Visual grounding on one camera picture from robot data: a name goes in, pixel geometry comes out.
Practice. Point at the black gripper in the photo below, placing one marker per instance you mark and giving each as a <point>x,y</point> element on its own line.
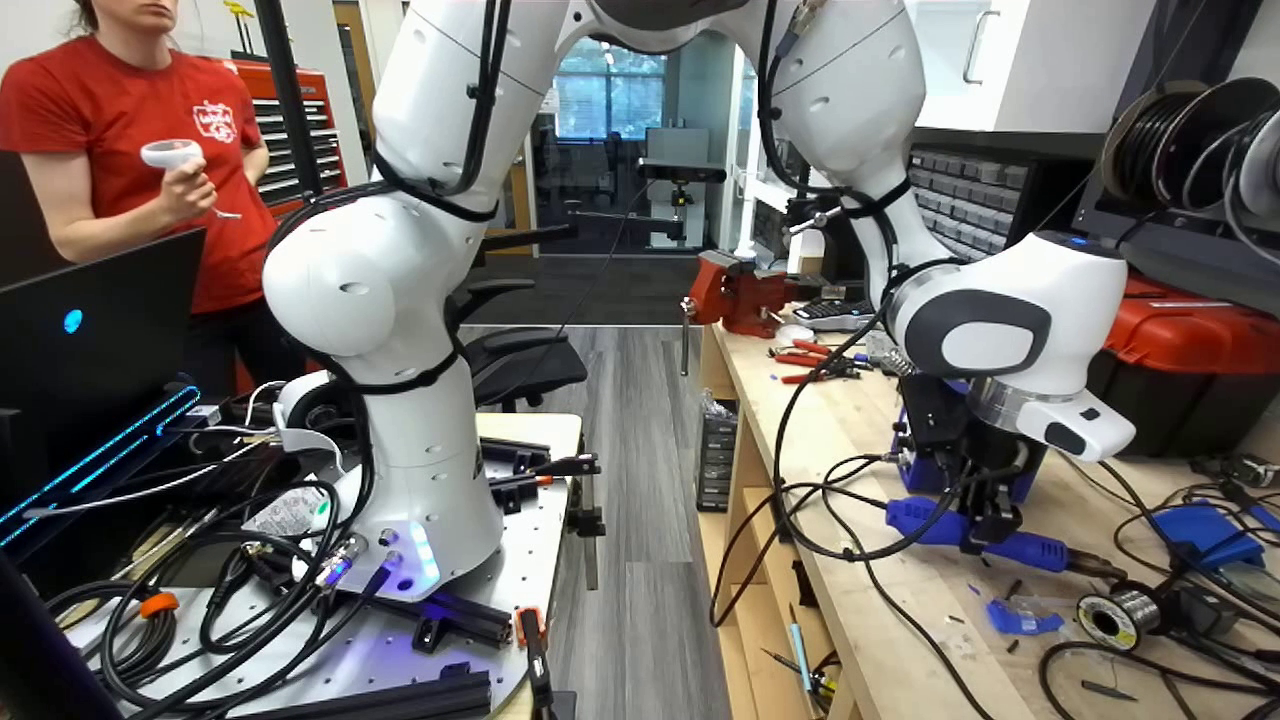
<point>965,433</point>

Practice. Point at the person's right forearm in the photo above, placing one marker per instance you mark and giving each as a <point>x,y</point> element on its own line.
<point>115,229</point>

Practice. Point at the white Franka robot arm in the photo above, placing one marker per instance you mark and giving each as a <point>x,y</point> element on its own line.
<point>387,282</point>

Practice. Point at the person's right hand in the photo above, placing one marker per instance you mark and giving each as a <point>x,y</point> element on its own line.
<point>185,192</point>

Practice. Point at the blue tape scrap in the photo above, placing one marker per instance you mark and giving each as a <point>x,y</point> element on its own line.
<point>1018,623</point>

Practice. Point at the silver solder spool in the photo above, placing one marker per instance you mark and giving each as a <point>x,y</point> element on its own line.
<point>1113,617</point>

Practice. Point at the flat blue plastic part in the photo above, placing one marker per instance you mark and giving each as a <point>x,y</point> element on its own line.
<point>1202,535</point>

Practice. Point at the red and black toolbox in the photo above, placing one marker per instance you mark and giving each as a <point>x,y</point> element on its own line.
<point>1185,353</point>

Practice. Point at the black power strip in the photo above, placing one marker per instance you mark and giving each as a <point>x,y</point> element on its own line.
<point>719,462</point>

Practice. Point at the grey parts drawer organizer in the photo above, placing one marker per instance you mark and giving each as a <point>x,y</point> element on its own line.
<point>965,202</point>

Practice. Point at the red bench vise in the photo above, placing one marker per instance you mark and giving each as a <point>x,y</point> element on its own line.
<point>727,299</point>

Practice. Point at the black filament spool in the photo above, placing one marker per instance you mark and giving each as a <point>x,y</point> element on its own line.
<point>1147,140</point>
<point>1223,127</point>

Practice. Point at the grey filament spool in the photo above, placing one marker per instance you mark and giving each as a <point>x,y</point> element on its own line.
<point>1265,165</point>

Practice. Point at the grey robot mounting table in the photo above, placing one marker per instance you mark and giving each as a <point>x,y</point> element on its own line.
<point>523,535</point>

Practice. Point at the black office chair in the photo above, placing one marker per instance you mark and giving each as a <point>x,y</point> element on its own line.
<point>527,359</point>

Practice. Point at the black aluminium extrusion bar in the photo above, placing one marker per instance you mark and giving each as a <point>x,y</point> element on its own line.
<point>387,699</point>

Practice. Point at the red tool cabinet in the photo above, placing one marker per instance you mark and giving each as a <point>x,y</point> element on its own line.
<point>300,134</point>

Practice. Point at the small orange clip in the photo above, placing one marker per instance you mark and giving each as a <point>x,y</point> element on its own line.
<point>157,607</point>

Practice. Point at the black laptop with blue light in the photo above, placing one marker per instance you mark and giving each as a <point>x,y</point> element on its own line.
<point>94,320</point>

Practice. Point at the person in red shirt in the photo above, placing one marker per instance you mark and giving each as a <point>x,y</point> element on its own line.
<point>121,146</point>

